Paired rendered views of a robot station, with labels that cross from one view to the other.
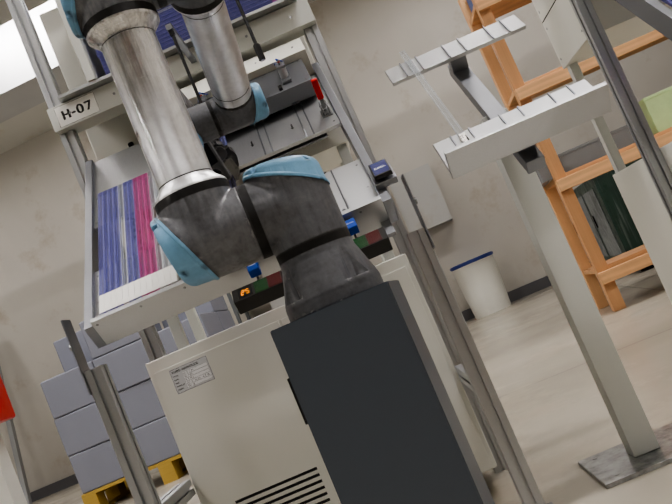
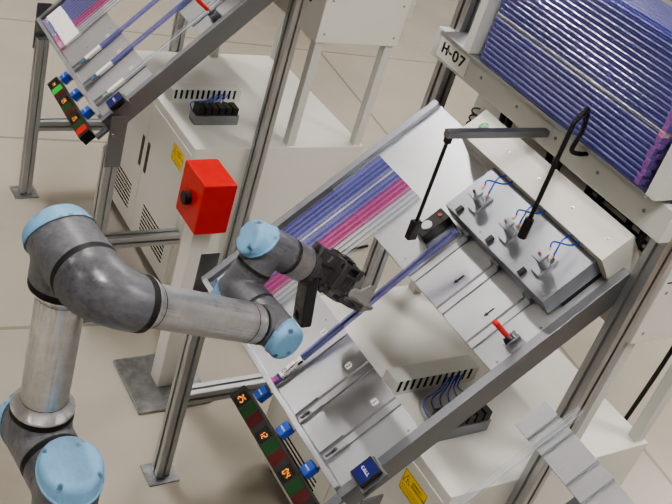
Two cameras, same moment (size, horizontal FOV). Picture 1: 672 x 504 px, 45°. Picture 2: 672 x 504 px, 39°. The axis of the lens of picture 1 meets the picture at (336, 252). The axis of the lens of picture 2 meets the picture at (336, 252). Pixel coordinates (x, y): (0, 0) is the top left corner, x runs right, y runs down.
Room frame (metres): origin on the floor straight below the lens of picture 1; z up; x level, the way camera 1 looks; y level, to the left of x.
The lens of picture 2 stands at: (0.71, -1.05, 2.07)
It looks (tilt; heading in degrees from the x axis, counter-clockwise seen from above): 32 degrees down; 49
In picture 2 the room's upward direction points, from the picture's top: 19 degrees clockwise
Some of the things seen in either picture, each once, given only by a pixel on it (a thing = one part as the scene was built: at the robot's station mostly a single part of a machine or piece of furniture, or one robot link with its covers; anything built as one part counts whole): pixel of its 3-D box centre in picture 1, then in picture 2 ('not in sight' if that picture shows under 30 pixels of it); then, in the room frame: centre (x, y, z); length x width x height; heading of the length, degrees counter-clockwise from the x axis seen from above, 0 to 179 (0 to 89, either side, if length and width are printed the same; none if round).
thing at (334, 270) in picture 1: (324, 273); not in sight; (1.22, 0.03, 0.60); 0.15 x 0.15 x 0.10
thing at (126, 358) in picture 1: (157, 388); not in sight; (5.95, 1.58, 0.62); 1.24 x 0.83 x 1.23; 85
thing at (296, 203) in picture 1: (290, 203); (66, 482); (1.22, 0.03, 0.72); 0.13 x 0.12 x 0.14; 95
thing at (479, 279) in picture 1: (482, 285); not in sight; (9.03, -1.33, 0.31); 0.52 x 0.51 x 0.62; 172
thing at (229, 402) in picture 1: (330, 410); (433, 451); (2.34, 0.19, 0.31); 0.70 x 0.65 x 0.62; 89
